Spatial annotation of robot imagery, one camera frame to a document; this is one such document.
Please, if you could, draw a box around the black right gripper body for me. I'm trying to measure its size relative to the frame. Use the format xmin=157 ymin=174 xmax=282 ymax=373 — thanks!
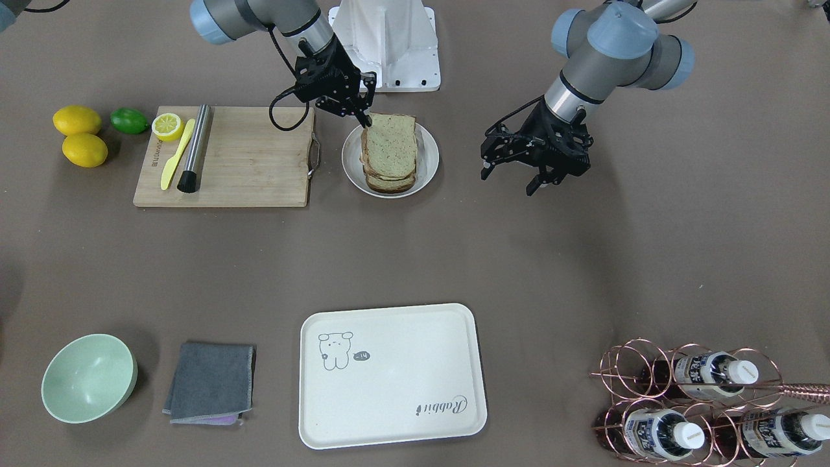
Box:
xmin=294 ymin=47 xmax=377 ymax=117

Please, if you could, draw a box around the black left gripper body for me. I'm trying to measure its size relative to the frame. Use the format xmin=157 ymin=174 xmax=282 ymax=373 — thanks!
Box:
xmin=480 ymin=97 xmax=593 ymax=184

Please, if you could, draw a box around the bread slice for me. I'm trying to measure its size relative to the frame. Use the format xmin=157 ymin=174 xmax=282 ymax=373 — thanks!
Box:
xmin=361 ymin=112 xmax=418 ymax=180
xmin=361 ymin=129 xmax=418 ymax=194

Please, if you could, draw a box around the white round plate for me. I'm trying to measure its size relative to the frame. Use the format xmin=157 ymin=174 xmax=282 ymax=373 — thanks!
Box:
xmin=341 ymin=123 xmax=440 ymax=199

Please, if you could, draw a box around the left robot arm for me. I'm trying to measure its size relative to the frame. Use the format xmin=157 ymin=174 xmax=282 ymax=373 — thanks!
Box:
xmin=480 ymin=1 xmax=696 ymax=195

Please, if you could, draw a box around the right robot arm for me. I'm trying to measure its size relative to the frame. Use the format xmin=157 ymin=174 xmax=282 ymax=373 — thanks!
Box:
xmin=189 ymin=1 xmax=377 ymax=128

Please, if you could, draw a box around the cream rabbit tray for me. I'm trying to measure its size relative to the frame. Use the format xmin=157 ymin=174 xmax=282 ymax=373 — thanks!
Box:
xmin=298 ymin=304 xmax=488 ymax=450

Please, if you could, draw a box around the wooden cutting board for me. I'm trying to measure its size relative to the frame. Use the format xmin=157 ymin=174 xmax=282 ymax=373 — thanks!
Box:
xmin=133 ymin=106 xmax=320 ymax=208

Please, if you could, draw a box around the half cut lemon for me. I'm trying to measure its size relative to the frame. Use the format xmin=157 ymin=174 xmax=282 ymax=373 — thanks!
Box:
xmin=151 ymin=112 xmax=185 ymax=142

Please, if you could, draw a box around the steel muddler black tip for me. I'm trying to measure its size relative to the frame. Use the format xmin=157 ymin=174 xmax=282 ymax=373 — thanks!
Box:
xmin=177 ymin=104 xmax=213 ymax=194

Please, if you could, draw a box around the yellow plastic knife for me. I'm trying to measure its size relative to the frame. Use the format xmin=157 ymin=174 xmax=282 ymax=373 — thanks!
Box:
xmin=160 ymin=119 xmax=196 ymax=190

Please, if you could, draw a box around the green lime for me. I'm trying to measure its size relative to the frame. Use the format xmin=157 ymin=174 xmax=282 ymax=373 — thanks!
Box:
xmin=110 ymin=107 xmax=149 ymax=135

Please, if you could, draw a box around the tea bottle front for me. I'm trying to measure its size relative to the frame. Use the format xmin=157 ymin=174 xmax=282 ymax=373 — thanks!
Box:
xmin=637 ymin=351 xmax=759 ymax=401

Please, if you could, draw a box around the tea bottle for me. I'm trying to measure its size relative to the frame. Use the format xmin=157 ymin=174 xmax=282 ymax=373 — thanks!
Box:
xmin=715 ymin=407 xmax=829 ymax=459
xmin=593 ymin=408 xmax=706 ymax=462
xmin=637 ymin=351 xmax=759 ymax=401

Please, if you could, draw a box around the whole yellow lemon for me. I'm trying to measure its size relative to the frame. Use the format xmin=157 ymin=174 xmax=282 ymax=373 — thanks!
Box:
xmin=51 ymin=104 xmax=102 ymax=136

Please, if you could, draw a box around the tea bottle middle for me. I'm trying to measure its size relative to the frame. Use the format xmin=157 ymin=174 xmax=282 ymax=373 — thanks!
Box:
xmin=593 ymin=408 xmax=706 ymax=462

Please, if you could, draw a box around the grey folded cloth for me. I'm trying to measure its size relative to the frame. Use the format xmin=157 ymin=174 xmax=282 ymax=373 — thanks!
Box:
xmin=162 ymin=342 xmax=257 ymax=426

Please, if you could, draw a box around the tea bottle back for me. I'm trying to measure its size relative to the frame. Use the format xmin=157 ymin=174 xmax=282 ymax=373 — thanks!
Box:
xmin=715 ymin=407 xmax=829 ymax=459

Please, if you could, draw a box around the mint green bowl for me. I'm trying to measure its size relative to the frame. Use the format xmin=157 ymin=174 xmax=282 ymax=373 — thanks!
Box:
xmin=41 ymin=333 xmax=137 ymax=424

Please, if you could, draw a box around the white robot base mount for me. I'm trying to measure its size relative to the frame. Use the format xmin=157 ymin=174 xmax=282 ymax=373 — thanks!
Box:
xmin=328 ymin=1 xmax=442 ymax=93

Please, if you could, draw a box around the copper wire bottle rack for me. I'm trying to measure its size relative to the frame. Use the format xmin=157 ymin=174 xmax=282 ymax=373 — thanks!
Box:
xmin=592 ymin=338 xmax=828 ymax=466

